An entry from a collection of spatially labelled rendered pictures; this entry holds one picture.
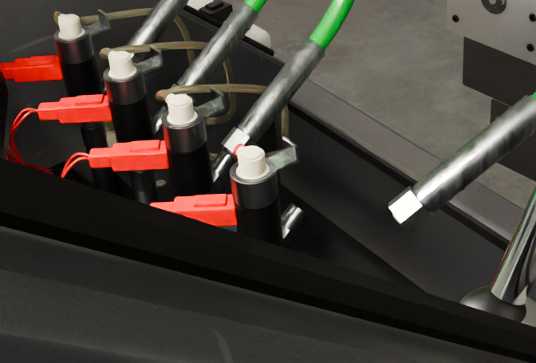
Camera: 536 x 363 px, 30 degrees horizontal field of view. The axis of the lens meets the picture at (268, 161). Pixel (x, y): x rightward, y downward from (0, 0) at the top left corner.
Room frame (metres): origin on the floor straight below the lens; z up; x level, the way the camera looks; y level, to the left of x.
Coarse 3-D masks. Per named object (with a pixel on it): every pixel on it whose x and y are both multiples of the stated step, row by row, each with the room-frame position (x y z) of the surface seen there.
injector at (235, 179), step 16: (272, 176) 0.48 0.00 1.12; (240, 192) 0.48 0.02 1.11; (256, 192) 0.47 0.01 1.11; (272, 192) 0.48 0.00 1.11; (240, 208) 0.48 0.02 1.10; (256, 208) 0.47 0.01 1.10; (272, 208) 0.48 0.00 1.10; (288, 208) 0.50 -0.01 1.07; (240, 224) 0.48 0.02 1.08; (256, 224) 0.47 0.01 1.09; (272, 224) 0.48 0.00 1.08; (288, 224) 0.49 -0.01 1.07; (272, 240) 0.47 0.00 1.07; (288, 240) 0.49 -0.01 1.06
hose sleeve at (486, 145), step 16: (512, 112) 0.43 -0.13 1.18; (528, 112) 0.43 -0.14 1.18; (496, 128) 0.43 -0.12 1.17; (512, 128) 0.43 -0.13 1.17; (528, 128) 0.43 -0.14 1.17; (464, 144) 0.44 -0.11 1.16; (480, 144) 0.43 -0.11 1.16; (496, 144) 0.43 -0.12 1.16; (512, 144) 0.43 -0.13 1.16; (448, 160) 0.43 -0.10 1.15; (464, 160) 0.42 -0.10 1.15; (480, 160) 0.42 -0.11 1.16; (496, 160) 0.42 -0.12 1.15; (432, 176) 0.43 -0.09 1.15; (448, 176) 0.42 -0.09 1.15; (464, 176) 0.42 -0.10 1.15; (416, 192) 0.42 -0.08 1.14; (432, 192) 0.42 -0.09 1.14; (448, 192) 0.42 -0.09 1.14; (432, 208) 0.42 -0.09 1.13
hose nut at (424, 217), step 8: (408, 192) 0.42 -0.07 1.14; (392, 200) 0.43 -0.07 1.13; (400, 200) 0.42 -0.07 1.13; (408, 200) 0.42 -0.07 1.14; (416, 200) 0.42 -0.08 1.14; (392, 208) 0.42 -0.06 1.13; (400, 208) 0.42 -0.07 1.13; (408, 208) 0.42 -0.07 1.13; (416, 208) 0.42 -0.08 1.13; (424, 208) 0.42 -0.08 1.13; (400, 216) 0.42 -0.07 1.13; (408, 216) 0.41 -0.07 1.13; (416, 216) 0.42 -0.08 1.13; (424, 216) 0.42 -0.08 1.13; (432, 216) 0.42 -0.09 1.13; (400, 224) 0.42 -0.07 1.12; (408, 224) 0.41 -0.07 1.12; (416, 224) 0.42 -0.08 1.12
